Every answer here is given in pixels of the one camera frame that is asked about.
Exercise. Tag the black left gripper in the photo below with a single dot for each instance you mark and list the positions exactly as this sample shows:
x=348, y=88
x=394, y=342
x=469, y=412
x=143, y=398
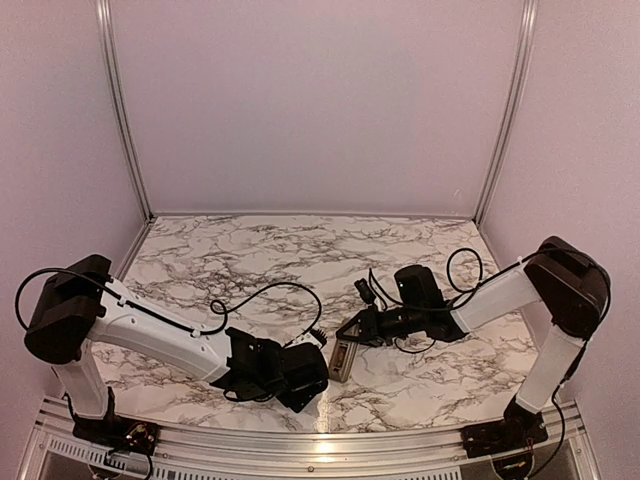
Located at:
x=301, y=398

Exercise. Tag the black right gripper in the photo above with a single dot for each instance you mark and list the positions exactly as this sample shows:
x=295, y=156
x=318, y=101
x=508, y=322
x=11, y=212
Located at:
x=367, y=320

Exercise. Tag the white remote control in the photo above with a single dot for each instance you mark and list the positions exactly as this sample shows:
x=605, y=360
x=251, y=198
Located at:
x=341, y=361

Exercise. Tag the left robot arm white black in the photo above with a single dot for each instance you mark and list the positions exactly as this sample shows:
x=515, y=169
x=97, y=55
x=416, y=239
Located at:
x=83, y=304

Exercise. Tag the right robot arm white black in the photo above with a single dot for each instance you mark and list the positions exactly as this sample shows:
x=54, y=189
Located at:
x=572, y=289

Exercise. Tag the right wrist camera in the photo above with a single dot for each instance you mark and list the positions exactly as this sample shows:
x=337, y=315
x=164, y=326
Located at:
x=369, y=296

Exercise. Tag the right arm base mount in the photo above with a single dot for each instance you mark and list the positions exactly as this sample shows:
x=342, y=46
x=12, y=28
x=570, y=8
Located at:
x=496, y=437

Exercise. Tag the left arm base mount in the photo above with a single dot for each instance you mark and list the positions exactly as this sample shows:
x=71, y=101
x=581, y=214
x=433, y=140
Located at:
x=121, y=434

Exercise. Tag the front aluminium rail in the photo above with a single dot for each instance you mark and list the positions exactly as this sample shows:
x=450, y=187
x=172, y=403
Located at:
x=190, y=452

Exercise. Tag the right aluminium frame post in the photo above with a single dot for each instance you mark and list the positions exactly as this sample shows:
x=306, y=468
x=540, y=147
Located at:
x=522, y=60

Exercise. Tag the aluminium frame post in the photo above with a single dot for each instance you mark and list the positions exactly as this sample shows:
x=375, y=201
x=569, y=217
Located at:
x=522, y=60
x=112, y=70

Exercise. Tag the left aluminium frame post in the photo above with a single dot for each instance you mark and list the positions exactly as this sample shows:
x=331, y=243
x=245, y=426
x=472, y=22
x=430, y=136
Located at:
x=112, y=70

